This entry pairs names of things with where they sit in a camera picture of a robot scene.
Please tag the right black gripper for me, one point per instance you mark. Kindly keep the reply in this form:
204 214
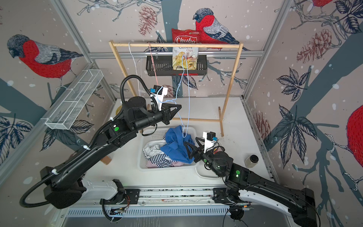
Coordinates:
195 150

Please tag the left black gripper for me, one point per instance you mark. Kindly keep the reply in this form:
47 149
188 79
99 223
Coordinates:
167 114

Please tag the blue tank top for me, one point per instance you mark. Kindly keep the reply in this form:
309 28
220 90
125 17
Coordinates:
174 147

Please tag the white wire hanger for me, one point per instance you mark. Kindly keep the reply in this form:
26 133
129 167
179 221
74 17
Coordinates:
136 70

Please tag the striped tank top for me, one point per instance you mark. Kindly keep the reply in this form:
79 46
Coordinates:
155 157

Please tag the pink tank top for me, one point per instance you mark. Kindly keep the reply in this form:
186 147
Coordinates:
175 164

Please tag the pink wire hanger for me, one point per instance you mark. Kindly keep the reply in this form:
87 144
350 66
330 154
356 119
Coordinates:
152 59

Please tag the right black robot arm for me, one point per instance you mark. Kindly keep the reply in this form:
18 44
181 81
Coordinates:
243 185

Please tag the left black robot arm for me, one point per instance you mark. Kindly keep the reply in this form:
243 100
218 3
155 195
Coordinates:
62 185

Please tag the white plastic tray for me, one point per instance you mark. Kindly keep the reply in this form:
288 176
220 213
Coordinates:
201 170

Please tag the white perforated basket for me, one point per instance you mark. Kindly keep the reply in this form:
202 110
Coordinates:
144 164

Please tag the wooden clothes rack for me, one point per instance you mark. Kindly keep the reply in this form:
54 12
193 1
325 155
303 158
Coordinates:
221 111

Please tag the red chips bag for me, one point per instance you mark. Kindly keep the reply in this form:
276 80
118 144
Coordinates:
185 57

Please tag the spice jar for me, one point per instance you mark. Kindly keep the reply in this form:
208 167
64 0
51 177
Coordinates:
251 161

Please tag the brown box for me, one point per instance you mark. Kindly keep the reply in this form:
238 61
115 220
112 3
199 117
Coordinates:
106 160

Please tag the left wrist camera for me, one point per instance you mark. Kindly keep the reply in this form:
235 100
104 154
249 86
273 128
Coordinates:
157 95

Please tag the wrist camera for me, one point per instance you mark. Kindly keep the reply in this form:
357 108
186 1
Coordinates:
210 139
157 95

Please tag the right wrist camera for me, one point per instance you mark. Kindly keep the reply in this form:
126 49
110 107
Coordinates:
210 139

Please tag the black wall basket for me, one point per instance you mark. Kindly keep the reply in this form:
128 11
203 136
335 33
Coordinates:
163 67

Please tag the white wire mesh shelf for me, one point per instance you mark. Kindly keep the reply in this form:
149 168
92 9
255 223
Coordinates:
76 97

